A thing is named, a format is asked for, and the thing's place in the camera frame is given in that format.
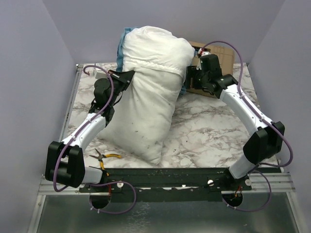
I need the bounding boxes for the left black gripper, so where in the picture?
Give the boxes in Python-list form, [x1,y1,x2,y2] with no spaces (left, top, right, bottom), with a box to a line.
[105,69,135,106]

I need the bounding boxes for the white pillow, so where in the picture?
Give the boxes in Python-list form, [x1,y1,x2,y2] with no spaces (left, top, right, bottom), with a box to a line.
[97,65,185,165]

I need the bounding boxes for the white pillowcase blue trim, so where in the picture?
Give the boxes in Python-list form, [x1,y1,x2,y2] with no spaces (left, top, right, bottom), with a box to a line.
[116,26,194,79]

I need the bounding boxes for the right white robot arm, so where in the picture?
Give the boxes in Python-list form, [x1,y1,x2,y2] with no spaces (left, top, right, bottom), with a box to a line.
[186,54,285,190]

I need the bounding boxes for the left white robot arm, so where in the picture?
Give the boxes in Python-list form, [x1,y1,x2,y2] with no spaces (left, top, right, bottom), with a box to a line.
[45,70,135,192]

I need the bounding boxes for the tan plastic toolbox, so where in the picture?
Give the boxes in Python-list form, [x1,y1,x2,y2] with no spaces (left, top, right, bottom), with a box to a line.
[182,42,238,99]

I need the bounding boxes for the yellow handled pliers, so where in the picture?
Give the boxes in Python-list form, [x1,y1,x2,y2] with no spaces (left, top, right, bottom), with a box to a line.
[90,149,121,170]

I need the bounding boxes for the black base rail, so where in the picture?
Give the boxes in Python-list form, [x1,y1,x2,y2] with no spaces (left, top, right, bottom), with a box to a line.
[48,166,262,203]

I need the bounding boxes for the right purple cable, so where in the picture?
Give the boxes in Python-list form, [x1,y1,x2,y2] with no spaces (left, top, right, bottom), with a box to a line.
[199,40,294,212]

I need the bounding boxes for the purple cable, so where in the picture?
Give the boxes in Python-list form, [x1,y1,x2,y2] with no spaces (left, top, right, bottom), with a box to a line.
[52,65,137,216]
[199,40,294,212]

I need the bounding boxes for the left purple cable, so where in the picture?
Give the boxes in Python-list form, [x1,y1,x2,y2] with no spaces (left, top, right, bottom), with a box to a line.
[52,65,137,216]

